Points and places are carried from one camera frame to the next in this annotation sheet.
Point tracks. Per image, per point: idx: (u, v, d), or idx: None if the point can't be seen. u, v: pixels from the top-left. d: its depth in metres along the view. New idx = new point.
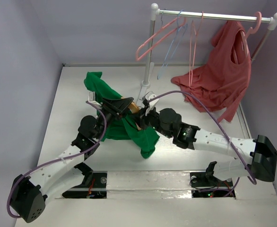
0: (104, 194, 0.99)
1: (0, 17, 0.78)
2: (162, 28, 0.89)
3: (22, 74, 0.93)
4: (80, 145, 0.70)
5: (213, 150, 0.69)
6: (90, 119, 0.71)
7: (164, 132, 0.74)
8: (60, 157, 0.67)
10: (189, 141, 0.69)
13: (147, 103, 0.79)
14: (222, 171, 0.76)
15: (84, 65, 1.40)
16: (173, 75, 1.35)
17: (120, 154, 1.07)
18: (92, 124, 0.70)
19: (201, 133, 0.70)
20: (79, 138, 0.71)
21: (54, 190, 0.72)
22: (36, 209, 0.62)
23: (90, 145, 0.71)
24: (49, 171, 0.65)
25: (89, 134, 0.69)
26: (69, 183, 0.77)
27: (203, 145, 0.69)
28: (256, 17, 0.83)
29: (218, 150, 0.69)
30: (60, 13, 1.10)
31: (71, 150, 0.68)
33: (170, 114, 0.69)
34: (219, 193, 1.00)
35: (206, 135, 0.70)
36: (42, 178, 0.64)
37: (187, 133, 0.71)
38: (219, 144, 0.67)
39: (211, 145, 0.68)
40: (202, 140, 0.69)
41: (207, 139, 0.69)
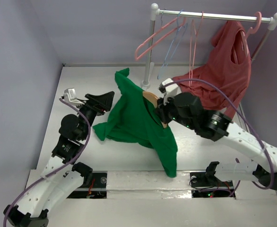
0: (104, 194, 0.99)
1: (0, 17, 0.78)
2: (162, 28, 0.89)
3: (22, 74, 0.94)
4: (63, 151, 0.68)
5: (239, 150, 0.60)
6: (68, 118, 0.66)
7: (184, 121, 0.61)
8: (42, 175, 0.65)
10: (217, 129, 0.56)
13: (163, 89, 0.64)
14: (225, 172, 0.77)
15: (84, 65, 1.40)
16: (173, 75, 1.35)
17: (120, 155, 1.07)
18: (73, 125, 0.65)
19: (233, 127, 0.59)
20: (60, 144, 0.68)
21: (54, 201, 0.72)
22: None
23: (73, 149, 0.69)
24: (36, 195, 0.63)
25: (72, 135, 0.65)
26: (69, 189, 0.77)
27: (230, 143, 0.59)
28: (256, 17, 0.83)
29: (245, 152, 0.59)
30: (60, 13, 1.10)
31: (53, 163, 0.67)
33: (187, 96, 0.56)
34: (219, 193, 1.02)
35: (239, 131, 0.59)
36: (30, 203, 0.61)
37: (217, 121, 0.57)
38: (251, 147, 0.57)
39: (240, 146, 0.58)
40: (233, 137, 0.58)
41: (239, 137, 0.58)
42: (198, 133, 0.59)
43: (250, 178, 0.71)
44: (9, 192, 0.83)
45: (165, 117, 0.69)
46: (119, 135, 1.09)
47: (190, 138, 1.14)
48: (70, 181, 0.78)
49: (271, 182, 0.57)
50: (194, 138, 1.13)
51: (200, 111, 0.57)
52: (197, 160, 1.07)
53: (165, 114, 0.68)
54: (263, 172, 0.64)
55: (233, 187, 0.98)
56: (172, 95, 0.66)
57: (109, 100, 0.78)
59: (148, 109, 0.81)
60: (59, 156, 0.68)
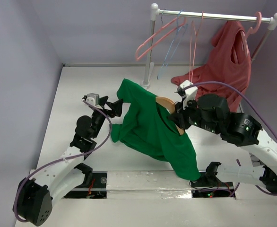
0: (104, 194, 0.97)
1: (1, 17, 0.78)
2: (161, 28, 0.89)
3: (22, 74, 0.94)
4: (79, 145, 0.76)
5: (263, 158, 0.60)
6: (84, 119, 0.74)
7: (208, 126, 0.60)
8: (62, 157, 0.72)
10: (246, 134, 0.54)
13: (183, 92, 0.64)
14: (228, 175, 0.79)
15: (84, 65, 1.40)
16: (173, 75, 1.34)
17: (120, 155, 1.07)
18: (88, 123, 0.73)
19: (264, 135, 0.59)
20: (76, 140, 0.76)
21: (58, 191, 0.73)
22: (44, 211, 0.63)
23: (88, 144, 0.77)
24: (53, 171, 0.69)
25: (86, 133, 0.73)
26: (71, 183, 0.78)
27: (258, 151, 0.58)
28: (256, 17, 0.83)
29: (267, 161, 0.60)
30: (60, 13, 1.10)
31: (72, 151, 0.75)
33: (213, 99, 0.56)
34: (219, 193, 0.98)
35: (268, 140, 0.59)
36: (47, 178, 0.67)
37: (246, 126, 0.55)
38: None
39: (266, 155, 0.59)
40: (264, 146, 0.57)
41: (268, 146, 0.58)
42: (225, 138, 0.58)
43: (254, 182, 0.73)
44: (9, 192, 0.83)
45: (184, 123, 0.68)
46: (135, 142, 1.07)
47: (190, 138, 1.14)
48: (72, 177, 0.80)
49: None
50: (195, 138, 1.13)
51: (227, 115, 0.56)
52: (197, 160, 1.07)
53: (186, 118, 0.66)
54: (272, 179, 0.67)
55: (233, 187, 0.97)
56: (192, 98, 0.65)
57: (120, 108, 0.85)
59: (160, 115, 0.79)
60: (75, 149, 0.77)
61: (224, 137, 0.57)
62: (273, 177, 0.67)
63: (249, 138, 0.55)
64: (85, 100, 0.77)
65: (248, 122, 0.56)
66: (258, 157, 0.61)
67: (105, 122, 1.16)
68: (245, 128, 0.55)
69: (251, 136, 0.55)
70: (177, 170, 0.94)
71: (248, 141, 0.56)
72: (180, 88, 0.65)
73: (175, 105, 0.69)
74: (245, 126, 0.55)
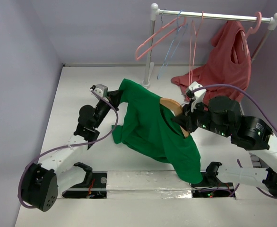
0: (104, 194, 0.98)
1: (1, 17, 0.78)
2: (162, 28, 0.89)
3: (22, 74, 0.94)
4: (83, 135, 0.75)
5: (270, 162, 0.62)
6: (87, 108, 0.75)
7: (218, 128, 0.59)
8: (66, 144, 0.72)
10: (257, 138, 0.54)
13: (192, 94, 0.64)
14: (230, 175, 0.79)
15: (84, 65, 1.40)
16: (173, 75, 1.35)
17: (120, 155, 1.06)
18: (90, 112, 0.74)
19: (274, 140, 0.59)
20: (80, 129, 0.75)
21: (62, 181, 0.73)
22: (50, 196, 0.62)
23: (92, 133, 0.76)
24: (59, 157, 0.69)
25: (89, 123, 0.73)
26: (74, 177, 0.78)
27: (267, 155, 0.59)
28: (256, 17, 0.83)
29: (275, 165, 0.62)
30: (60, 13, 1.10)
31: (76, 138, 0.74)
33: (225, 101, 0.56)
34: (219, 193, 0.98)
35: None
36: (52, 163, 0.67)
37: (258, 130, 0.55)
38: None
39: (275, 161, 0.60)
40: (273, 152, 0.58)
41: None
42: (235, 141, 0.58)
43: (255, 184, 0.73)
44: (9, 192, 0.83)
45: (192, 126, 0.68)
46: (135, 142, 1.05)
47: None
48: (74, 170, 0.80)
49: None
50: (195, 138, 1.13)
51: (238, 118, 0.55)
52: None
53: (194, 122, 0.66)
54: (275, 183, 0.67)
55: (233, 187, 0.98)
56: (200, 100, 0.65)
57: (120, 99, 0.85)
59: (164, 117, 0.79)
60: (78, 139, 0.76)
61: (234, 140, 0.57)
62: (276, 180, 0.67)
63: (260, 143, 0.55)
64: (93, 91, 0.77)
65: (260, 126, 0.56)
66: (266, 161, 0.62)
67: (105, 122, 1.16)
68: (256, 132, 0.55)
69: (262, 141, 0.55)
70: (180, 171, 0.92)
71: (259, 145, 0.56)
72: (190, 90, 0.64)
73: (181, 107, 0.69)
74: (257, 130, 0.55)
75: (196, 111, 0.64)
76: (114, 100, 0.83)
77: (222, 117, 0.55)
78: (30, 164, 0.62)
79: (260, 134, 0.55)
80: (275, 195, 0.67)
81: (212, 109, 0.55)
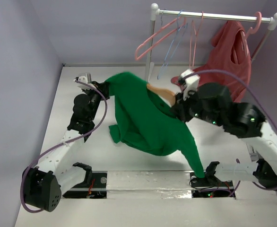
0: (104, 194, 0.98)
1: (0, 17, 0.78)
2: (161, 28, 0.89)
3: (22, 74, 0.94)
4: (77, 128, 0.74)
5: (263, 150, 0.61)
6: (81, 97, 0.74)
7: (209, 117, 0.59)
8: (62, 141, 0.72)
10: (250, 123, 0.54)
13: (184, 80, 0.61)
14: (226, 173, 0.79)
15: (84, 65, 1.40)
16: (173, 74, 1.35)
17: (120, 155, 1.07)
18: (86, 100, 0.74)
19: (266, 127, 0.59)
20: (73, 123, 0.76)
21: (64, 180, 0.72)
22: (54, 196, 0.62)
23: (86, 126, 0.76)
24: (56, 157, 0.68)
25: (83, 110, 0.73)
26: (75, 176, 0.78)
27: (258, 142, 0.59)
28: (256, 17, 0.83)
29: (267, 153, 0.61)
30: (60, 13, 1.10)
31: (70, 134, 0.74)
33: (215, 88, 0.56)
34: (219, 193, 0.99)
35: (271, 133, 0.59)
36: (50, 164, 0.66)
37: (251, 116, 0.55)
38: None
39: (267, 148, 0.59)
40: (265, 138, 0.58)
41: (271, 140, 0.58)
42: (228, 129, 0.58)
43: (250, 179, 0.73)
44: (9, 192, 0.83)
45: (185, 116, 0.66)
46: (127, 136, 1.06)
47: None
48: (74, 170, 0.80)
49: None
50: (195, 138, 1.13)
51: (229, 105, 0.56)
52: None
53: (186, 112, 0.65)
54: (264, 173, 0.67)
55: (233, 187, 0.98)
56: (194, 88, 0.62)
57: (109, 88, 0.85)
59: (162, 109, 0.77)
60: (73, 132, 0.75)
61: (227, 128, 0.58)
62: (265, 170, 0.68)
63: (252, 128, 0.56)
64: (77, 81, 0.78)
65: (254, 113, 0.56)
66: (260, 150, 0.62)
67: (105, 122, 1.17)
68: (249, 118, 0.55)
69: (254, 127, 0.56)
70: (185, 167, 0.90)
71: (251, 131, 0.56)
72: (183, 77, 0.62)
73: (176, 96, 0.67)
74: (250, 116, 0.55)
75: (189, 100, 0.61)
76: (101, 88, 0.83)
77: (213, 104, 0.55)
78: (27, 170, 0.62)
79: (253, 120, 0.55)
80: (267, 186, 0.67)
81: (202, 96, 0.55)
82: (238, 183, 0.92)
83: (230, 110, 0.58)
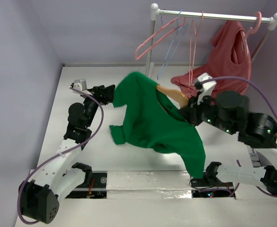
0: (104, 194, 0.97)
1: (1, 18, 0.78)
2: (161, 28, 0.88)
3: (22, 74, 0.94)
4: (73, 136, 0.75)
5: (275, 161, 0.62)
6: (76, 106, 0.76)
7: (223, 124, 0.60)
8: (58, 152, 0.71)
10: (266, 135, 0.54)
13: (201, 85, 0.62)
14: (228, 175, 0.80)
15: (85, 65, 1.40)
16: (173, 75, 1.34)
17: (120, 155, 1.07)
18: (80, 110, 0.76)
19: None
20: (70, 131, 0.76)
21: (62, 189, 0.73)
22: (51, 208, 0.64)
23: (83, 134, 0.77)
24: (52, 170, 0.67)
25: (79, 120, 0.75)
26: (74, 180, 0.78)
27: (272, 153, 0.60)
28: (256, 17, 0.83)
29: None
30: (60, 13, 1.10)
31: (66, 144, 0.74)
33: (233, 97, 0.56)
34: (219, 193, 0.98)
35: None
36: (46, 177, 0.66)
37: (267, 126, 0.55)
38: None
39: None
40: None
41: None
42: (243, 139, 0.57)
43: (255, 183, 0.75)
44: (9, 192, 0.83)
45: (196, 119, 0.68)
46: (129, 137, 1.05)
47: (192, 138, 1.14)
48: (73, 174, 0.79)
49: None
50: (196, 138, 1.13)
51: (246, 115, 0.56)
52: None
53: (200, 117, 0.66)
54: (273, 181, 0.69)
55: (233, 187, 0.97)
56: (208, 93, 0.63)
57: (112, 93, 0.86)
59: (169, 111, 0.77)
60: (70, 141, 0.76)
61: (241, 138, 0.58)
62: (274, 178, 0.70)
63: (269, 141, 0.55)
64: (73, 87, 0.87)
65: (270, 125, 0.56)
66: (272, 160, 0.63)
67: (106, 123, 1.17)
68: (265, 129, 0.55)
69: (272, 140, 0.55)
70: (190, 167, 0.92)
71: (268, 144, 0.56)
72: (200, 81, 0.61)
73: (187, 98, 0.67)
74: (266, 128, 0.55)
75: (203, 104, 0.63)
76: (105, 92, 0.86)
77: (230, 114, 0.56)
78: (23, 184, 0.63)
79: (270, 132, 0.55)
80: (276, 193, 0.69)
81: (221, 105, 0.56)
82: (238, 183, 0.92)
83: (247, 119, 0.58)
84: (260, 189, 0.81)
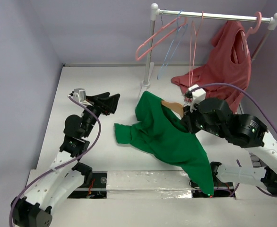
0: (104, 194, 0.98)
1: (1, 18, 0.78)
2: (162, 28, 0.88)
3: (22, 74, 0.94)
4: (69, 148, 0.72)
5: (268, 160, 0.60)
6: (73, 118, 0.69)
7: (212, 129, 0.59)
8: (51, 167, 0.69)
10: (251, 136, 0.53)
13: (190, 93, 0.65)
14: (229, 175, 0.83)
15: (85, 65, 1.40)
16: (173, 75, 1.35)
17: (120, 155, 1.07)
18: (77, 123, 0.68)
19: (269, 137, 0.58)
20: (66, 141, 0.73)
21: (57, 198, 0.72)
22: (43, 223, 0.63)
23: (79, 145, 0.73)
24: (44, 187, 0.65)
25: (76, 134, 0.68)
26: (70, 187, 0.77)
27: (263, 153, 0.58)
28: (256, 17, 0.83)
29: (272, 164, 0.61)
30: (61, 13, 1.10)
31: (62, 157, 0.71)
33: (213, 101, 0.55)
34: (219, 193, 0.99)
35: (273, 143, 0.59)
36: (38, 194, 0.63)
37: (251, 127, 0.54)
38: None
39: (271, 158, 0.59)
40: (269, 149, 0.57)
41: (273, 149, 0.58)
42: (230, 140, 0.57)
43: (255, 184, 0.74)
44: (9, 192, 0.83)
45: (192, 127, 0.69)
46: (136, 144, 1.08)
47: None
48: (71, 180, 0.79)
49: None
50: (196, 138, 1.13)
51: (229, 117, 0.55)
52: None
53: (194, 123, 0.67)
54: (273, 181, 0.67)
55: (233, 187, 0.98)
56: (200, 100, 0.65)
57: (115, 103, 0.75)
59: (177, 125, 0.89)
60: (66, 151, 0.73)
61: (229, 138, 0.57)
62: (274, 178, 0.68)
63: (254, 139, 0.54)
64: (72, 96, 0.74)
65: (255, 124, 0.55)
66: (264, 160, 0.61)
67: (106, 122, 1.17)
68: (250, 129, 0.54)
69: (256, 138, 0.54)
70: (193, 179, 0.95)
71: (255, 142, 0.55)
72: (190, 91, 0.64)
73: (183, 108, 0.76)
74: (250, 127, 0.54)
75: (195, 112, 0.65)
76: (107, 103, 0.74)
77: (212, 117, 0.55)
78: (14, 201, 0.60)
79: (254, 131, 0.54)
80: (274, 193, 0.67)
81: (202, 110, 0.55)
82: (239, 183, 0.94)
83: (233, 121, 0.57)
84: (260, 189, 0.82)
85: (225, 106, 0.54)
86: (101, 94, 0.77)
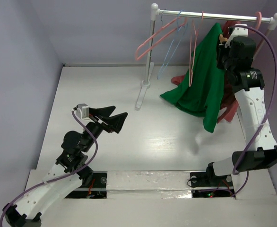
0: (104, 195, 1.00)
1: (1, 18, 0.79)
2: (162, 28, 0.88)
3: (22, 74, 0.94)
4: (65, 161, 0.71)
5: (244, 112, 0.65)
6: (73, 135, 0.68)
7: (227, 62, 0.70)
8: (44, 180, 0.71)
10: (244, 79, 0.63)
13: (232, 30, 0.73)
14: (220, 167, 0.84)
15: (85, 65, 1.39)
16: (173, 74, 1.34)
17: (120, 156, 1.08)
18: (76, 140, 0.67)
19: (256, 92, 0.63)
20: (64, 155, 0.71)
21: (48, 204, 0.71)
22: None
23: (76, 161, 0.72)
24: (34, 198, 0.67)
25: (73, 150, 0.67)
26: (65, 191, 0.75)
27: (243, 100, 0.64)
28: (256, 17, 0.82)
29: (247, 117, 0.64)
30: (60, 13, 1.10)
31: (56, 171, 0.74)
33: (245, 39, 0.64)
34: (219, 193, 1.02)
35: (257, 98, 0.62)
36: (28, 205, 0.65)
37: (250, 75, 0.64)
38: (253, 114, 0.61)
39: (247, 109, 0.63)
40: (248, 97, 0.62)
41: (253, 101, 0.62)
42: (230, 74, 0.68)
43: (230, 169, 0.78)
44: (9, 192, 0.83)
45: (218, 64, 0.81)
46: (177, 90, 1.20)
47: (192, 138, 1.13)
48: (68, 183, 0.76)
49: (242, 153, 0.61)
50: (196, 138, 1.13)
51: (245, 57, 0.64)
52: (197, 160, 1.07)
53: (220, 58, 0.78)
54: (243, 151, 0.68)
55: (233, 187, 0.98)
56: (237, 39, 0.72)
57: (121, 124, 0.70)
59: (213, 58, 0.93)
60: (63, 164, 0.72)
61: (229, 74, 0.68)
62: None
63: (243, 82, 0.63)
64: (75, 110, 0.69)
65: (253, 74, 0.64)
66: (242, 111, 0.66)
67: None
68: (246, 75, 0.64)
69: (245, 82, 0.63)
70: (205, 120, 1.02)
71: (241, 86, 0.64)
72: (234, 29, 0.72)
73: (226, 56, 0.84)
74: (247, 74, 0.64)
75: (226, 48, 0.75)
76: (111, 122, 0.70)
77: (234, 49, 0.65)
78: (5, 208, 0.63)
79: (248, 77, 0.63)
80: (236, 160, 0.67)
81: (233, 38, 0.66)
82: (244, 184, 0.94)
83: (246, 63, 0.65)
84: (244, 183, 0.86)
85: (251, 48, 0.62)
86: (105, 109, 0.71)
